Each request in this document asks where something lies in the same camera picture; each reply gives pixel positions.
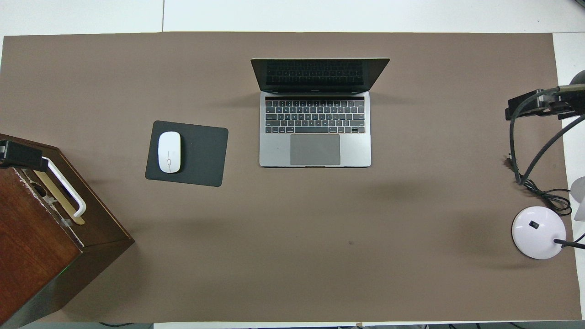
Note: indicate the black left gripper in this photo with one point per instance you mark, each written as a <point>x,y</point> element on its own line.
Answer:
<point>3,153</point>

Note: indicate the gold plate on box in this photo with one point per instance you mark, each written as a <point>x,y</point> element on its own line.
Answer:
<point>55,191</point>

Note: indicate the dark brown wooden box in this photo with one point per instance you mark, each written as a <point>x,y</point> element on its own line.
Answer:
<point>36,256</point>

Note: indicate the white computer mouse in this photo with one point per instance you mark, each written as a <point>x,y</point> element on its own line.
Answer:
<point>169,151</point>

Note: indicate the white desk lamp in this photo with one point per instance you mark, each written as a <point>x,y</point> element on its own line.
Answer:
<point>537,237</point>

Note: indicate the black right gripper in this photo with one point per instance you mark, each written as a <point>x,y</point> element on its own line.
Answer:
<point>566,104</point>

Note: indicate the silver laptop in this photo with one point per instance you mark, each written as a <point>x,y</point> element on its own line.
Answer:
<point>315,146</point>

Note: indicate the black mouse pad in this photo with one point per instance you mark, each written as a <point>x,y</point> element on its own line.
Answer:
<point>201,155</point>

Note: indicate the brown table mat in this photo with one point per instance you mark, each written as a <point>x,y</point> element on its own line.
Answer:
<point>292,237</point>

